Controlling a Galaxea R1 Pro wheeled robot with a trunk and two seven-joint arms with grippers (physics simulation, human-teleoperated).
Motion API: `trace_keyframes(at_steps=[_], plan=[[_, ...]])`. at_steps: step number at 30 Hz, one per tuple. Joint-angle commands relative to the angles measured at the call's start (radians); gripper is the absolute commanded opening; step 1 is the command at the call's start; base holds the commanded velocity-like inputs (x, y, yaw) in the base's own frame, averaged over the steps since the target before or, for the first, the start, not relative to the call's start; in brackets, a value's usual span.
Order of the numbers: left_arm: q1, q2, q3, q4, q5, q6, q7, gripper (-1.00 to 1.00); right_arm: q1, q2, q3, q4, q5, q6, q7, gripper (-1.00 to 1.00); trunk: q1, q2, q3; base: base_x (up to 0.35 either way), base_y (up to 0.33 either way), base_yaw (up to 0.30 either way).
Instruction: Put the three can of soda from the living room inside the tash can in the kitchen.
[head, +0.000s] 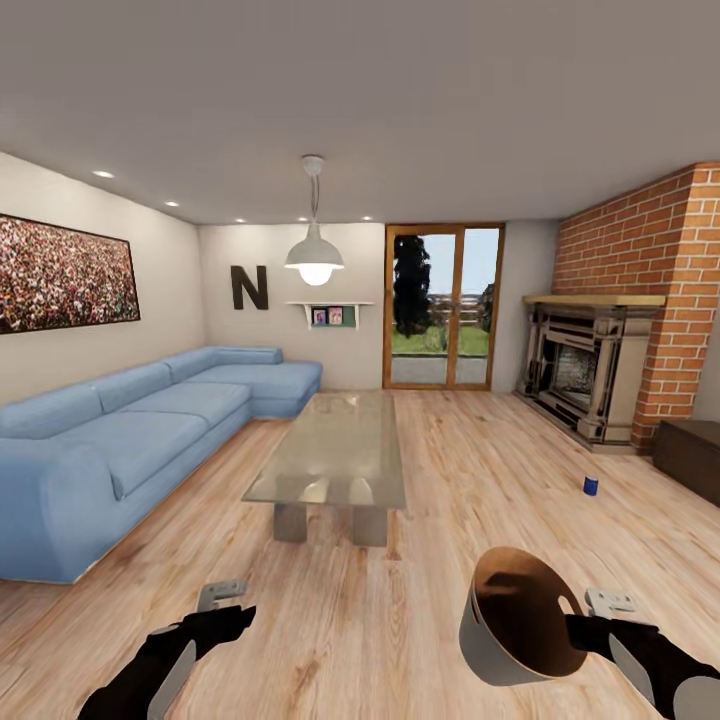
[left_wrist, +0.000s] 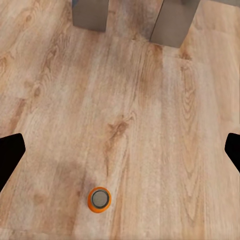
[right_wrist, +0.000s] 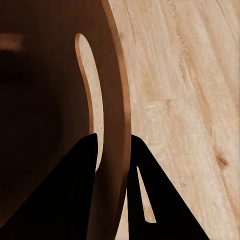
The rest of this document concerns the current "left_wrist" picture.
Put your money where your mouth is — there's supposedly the can of soda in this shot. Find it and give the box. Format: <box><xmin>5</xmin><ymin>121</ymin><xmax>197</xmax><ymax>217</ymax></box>
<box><xmin>88</xmin><ymin>187</ymin><xmax>112</xmax><ymax>213</ymax></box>

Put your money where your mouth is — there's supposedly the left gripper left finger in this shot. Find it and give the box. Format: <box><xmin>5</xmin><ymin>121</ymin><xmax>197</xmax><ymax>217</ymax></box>
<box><xmin>0</xmin><ymin>133</ymin><xmax>26</xmax><ymax>192</ymax></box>

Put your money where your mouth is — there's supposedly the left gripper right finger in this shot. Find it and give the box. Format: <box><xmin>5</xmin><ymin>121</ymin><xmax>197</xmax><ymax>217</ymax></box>
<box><xmin>224</xmin><ymin>133</ymin><xmax>240</xmax><ymax>172</ymax></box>

